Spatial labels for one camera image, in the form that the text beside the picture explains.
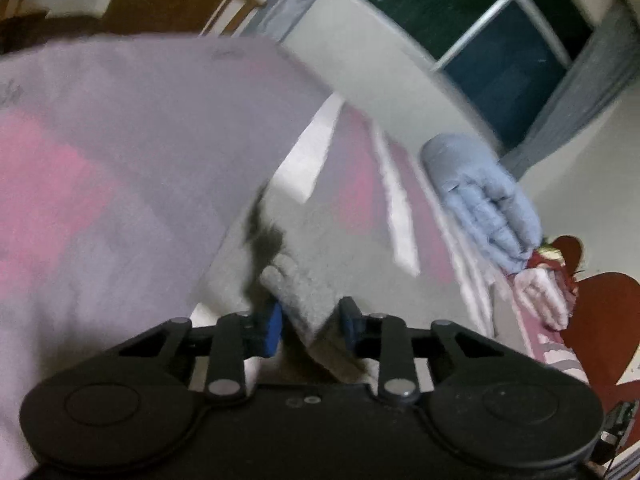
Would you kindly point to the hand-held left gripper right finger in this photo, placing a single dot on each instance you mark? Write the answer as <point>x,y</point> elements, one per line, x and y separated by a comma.
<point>350,324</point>

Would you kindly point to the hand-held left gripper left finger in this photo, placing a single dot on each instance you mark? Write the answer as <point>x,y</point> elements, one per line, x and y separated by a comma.
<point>271,329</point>

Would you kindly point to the grey fleece pants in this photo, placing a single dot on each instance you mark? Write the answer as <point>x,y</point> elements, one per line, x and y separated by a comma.
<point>306,302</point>

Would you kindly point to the light blue folded quilt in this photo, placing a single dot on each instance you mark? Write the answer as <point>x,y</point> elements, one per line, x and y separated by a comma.
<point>487,200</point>

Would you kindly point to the pink white folded blanket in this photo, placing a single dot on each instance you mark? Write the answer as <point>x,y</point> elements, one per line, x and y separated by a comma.
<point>542,295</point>

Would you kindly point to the red patterned cloth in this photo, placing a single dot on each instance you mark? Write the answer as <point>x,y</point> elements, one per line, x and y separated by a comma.
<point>547,257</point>

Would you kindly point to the pink striped bed sheet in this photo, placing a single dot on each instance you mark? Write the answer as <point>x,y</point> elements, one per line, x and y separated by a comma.
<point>125,160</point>

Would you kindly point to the red headboard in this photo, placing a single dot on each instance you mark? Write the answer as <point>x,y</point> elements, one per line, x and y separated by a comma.
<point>607,325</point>

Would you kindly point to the window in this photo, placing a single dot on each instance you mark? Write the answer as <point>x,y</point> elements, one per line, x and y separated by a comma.
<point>500,65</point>

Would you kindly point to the wooden chair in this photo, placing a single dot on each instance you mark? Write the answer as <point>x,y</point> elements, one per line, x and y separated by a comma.
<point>239,10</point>

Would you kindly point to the grey curtain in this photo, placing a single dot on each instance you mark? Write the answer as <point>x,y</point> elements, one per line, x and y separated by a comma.
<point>295,0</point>
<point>585,85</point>

